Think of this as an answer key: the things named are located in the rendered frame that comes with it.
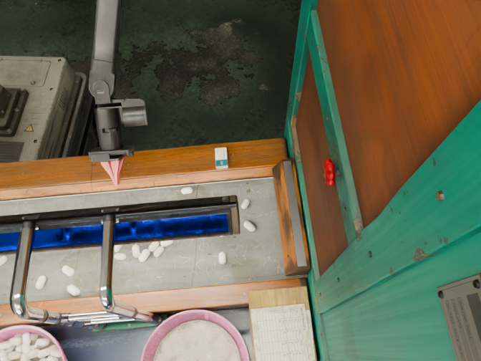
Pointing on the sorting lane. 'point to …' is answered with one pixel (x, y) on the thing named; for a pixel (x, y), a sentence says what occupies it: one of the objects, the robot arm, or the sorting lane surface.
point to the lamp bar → (126, 224)
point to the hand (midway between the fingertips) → (117, 182)
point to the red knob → (330, 172)
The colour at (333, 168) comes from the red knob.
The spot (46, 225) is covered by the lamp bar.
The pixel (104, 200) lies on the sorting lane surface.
